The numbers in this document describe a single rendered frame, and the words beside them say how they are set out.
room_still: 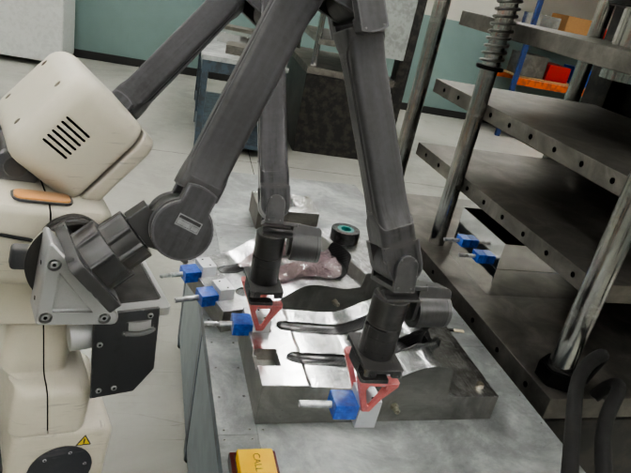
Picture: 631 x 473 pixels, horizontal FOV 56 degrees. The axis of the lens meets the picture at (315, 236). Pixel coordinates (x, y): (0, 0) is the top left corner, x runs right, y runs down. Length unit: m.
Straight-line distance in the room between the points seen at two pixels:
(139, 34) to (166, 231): 7.50
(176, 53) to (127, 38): 7.05
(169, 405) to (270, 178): 1.41
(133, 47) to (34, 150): 7.41
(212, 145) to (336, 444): 0.62
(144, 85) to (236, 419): 0.64
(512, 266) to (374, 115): 1.11
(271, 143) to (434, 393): 0.58
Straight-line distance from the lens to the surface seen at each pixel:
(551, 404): 1.54
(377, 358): 0.95
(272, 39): 0.80
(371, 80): 0.84
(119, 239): 0.77
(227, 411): 1.17
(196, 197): 0.75
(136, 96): 1.16
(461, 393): 1.28
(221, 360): 1.29
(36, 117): 0.86
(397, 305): 0.90
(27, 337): 1.04
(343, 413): 1.01
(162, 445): 2.24
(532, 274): 1.93
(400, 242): 0.87
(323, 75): 5.51
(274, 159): 1.15
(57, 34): 7.48
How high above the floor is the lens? 1.57
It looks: 24 degrees down
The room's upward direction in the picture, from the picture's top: 12 degrees clockwise
